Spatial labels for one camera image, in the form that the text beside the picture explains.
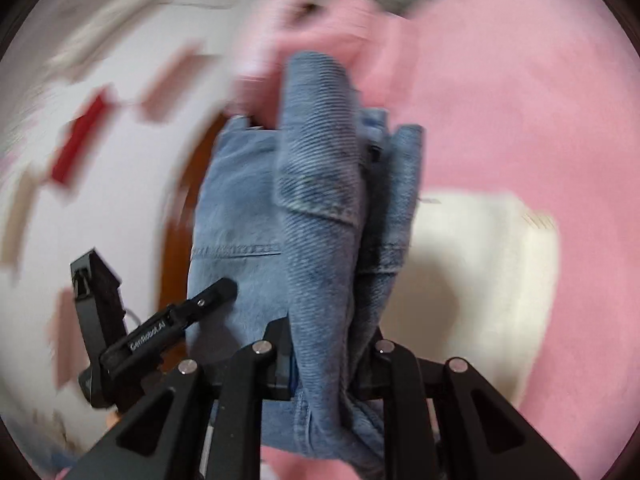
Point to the folded white blanket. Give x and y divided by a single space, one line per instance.
480 285

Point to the blue denim jacket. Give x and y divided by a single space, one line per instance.
320 210

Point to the wooden headboard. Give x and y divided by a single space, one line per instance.
192 170

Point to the pink bed sheet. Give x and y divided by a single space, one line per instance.
525 110

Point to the folded pink quilt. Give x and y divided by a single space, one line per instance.
320 25

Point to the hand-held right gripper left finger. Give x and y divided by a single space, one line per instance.
286 360

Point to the red wall sticker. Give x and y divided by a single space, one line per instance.
80 140

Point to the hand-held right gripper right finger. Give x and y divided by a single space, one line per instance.
367 365

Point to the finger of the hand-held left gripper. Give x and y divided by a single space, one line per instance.
210 297

